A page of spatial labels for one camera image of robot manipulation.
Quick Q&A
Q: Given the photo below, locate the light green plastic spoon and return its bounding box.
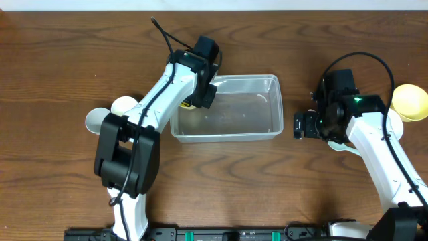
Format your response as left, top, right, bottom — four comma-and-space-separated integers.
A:
328, 141, 360, 156

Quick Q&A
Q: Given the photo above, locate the yellow plastic bowl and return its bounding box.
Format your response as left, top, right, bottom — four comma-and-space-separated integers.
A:
391, 84, 427, 122

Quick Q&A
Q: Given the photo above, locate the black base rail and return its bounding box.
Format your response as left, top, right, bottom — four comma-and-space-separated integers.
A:
64, 225, 328, 241

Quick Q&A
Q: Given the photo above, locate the yellow plastic cup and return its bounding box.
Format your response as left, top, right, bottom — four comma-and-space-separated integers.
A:
179, 102, 195, 110

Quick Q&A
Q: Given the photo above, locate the grey plastic cup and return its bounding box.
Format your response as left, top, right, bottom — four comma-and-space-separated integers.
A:
85, 108, 110, 135

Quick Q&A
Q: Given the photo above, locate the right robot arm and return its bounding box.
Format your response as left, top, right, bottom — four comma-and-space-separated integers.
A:
293, 69, 427, 240

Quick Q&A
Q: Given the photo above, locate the white plastic bowl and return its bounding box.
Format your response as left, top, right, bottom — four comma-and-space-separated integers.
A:
388, 109, 404, 140

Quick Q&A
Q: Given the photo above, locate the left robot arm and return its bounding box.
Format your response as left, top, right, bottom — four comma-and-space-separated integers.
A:
94, 36, 222, 240

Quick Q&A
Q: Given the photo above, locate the clear plastic storage box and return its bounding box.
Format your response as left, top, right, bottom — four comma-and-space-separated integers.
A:
170, 74, 284, 143

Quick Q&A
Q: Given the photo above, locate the cream white plastic cup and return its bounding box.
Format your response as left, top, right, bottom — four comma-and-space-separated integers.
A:
110, 96, 138, 116

